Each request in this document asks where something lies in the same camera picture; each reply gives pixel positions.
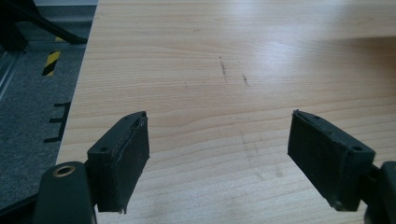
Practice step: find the yellow black striped floor tape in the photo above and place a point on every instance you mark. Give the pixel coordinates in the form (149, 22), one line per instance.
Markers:
(51, 63)

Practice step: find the black metal stand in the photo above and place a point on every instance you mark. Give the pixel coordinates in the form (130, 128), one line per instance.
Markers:
(21, 21)

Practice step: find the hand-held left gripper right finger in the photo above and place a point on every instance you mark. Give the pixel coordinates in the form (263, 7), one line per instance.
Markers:
(327, 155)

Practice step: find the black floor tape marking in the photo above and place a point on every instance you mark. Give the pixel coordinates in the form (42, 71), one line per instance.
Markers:
(60, 121)

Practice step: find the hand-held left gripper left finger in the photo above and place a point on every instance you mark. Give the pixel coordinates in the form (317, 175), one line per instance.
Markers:
(120, 165)

